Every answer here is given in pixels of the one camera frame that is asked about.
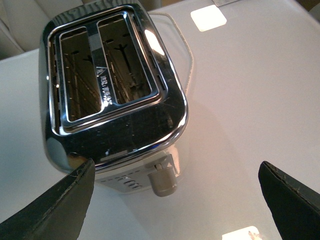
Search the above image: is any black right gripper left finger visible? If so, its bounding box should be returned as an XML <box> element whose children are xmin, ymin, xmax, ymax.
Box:
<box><xmin>0</xmin><ymin>159</ymin><xmax>95</xmax><ymax>240</ymax></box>

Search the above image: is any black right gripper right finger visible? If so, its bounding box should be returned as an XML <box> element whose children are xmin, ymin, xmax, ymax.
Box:
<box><xmin>258</xmin><ymin>161</ymin><xmax>320</xmax><ymax>240</ymax></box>

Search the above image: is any beige toaster lever knob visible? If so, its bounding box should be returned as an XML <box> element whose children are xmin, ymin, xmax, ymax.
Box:
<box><xmin>148</xmin><ymin>163</ymin><xmax>178</xmax><ymax>197</ymax></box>

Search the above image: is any chrome white toaster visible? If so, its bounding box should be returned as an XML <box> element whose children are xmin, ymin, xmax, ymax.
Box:
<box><xmin>38</xmin><ymin>0</ymin><xmax>189</xmax><ymax>193</ymax></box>

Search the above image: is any beige chair right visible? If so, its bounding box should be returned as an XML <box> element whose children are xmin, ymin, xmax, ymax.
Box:
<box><xmin>0</xmin><ymin>0</ymin><xmax>88</xmax><ymax>59</ymax></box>

